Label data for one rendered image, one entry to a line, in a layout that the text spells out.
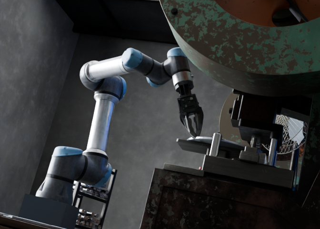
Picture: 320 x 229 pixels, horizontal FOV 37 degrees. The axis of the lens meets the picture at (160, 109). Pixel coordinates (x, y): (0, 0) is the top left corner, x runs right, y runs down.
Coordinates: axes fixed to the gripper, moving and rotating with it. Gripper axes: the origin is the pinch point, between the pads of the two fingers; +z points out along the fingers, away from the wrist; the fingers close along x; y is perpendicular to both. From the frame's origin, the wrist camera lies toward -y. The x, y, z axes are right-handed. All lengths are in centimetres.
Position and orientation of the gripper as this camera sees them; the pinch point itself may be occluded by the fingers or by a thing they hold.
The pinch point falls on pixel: (196, 135)
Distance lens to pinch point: 180.3
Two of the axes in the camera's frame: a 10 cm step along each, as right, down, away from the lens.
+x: 9.6, -2.5, -1.1
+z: 1.9, 9.1, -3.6
